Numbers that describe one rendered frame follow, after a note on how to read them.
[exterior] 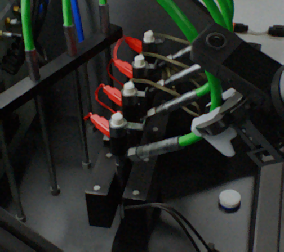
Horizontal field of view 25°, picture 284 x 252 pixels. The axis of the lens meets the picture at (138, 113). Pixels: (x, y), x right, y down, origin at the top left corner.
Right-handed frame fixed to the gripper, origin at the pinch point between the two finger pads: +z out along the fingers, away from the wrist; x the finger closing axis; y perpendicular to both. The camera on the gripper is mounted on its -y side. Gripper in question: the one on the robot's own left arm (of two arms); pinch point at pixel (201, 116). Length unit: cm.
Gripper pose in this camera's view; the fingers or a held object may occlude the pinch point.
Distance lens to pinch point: 81.9
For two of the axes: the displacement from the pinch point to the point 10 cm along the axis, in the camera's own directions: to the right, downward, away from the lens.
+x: 6.4, -6.5, 4.1
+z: -3.8, 2.0, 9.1
